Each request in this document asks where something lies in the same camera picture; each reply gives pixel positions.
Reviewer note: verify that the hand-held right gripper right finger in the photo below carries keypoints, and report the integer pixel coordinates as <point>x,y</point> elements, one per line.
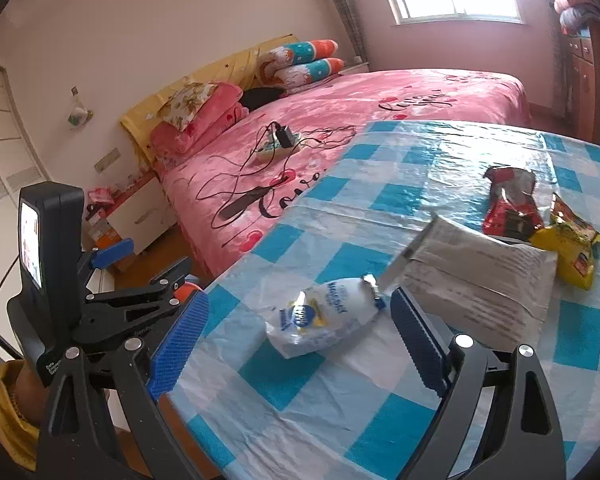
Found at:
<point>420,340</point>

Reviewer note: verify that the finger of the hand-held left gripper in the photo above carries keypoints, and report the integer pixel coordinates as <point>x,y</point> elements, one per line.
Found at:
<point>130,300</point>
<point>112,254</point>

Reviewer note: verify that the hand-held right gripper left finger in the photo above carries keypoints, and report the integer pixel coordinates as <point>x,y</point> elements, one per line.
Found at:
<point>180,340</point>

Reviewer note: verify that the grey mailer bag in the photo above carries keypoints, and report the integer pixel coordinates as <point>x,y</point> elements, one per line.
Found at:
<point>480,280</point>

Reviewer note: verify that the white bread bag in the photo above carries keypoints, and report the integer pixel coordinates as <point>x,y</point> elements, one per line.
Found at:
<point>325,320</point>

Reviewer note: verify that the person's left forearm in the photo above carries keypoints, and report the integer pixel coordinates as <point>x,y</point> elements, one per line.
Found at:
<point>27,395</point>

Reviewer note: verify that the orange cardboard box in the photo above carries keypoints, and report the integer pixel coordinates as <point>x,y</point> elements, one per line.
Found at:
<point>105,234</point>

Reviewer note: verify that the white red nightstand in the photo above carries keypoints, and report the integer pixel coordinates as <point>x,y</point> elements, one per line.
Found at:
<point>140,215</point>

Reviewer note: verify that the orange round object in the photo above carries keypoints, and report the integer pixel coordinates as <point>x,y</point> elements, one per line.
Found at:
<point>187,290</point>

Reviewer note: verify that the white wardrobe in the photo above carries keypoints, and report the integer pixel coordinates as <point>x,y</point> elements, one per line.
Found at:
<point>0,135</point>

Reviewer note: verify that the blue white checkered tablecloth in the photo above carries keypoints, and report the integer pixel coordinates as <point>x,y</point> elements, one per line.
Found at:
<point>330,240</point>

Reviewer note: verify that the red snack wrapper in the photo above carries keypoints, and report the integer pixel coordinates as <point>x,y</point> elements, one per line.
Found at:
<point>510,210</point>

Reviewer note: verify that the floral pillow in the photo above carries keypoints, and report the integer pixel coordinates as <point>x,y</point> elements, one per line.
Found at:
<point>187,102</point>

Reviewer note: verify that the yellow red snack packet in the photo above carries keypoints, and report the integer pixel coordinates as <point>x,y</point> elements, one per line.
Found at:
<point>570,245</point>

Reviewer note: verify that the folded pink blanket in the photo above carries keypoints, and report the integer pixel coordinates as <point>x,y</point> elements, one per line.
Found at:
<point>220,110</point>

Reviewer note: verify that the white power strip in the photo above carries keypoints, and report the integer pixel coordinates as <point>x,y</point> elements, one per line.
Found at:
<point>267,152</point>

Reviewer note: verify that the yellow headboard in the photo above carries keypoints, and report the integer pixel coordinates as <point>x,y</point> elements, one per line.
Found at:
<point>205,67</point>

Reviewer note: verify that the black charger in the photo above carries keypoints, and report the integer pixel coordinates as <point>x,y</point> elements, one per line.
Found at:
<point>285,136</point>

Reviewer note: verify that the black cloth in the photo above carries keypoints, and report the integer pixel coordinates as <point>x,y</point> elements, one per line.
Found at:
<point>262,97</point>

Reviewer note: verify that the bed with pink sheet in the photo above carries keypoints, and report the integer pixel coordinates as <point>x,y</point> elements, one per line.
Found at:
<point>380,95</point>

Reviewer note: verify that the colourful bolster pillow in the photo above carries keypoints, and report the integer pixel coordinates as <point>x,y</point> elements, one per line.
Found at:
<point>300,52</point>
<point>310,74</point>

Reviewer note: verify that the small white nightstand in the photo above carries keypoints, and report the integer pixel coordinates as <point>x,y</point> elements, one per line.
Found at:
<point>356,66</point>

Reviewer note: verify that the wooden cabinet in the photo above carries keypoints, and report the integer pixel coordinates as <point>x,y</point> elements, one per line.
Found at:
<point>597,90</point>

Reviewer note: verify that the grey curtain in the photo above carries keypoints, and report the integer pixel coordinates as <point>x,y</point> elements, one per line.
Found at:
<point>347,5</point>

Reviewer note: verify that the folded quilts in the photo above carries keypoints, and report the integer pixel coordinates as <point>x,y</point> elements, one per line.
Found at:
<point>577,7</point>

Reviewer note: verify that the grey wall switch panel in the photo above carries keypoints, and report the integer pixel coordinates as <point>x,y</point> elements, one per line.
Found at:
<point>107,159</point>

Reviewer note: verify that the wall ornament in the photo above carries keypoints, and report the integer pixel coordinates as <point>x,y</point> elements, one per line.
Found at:
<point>78,112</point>

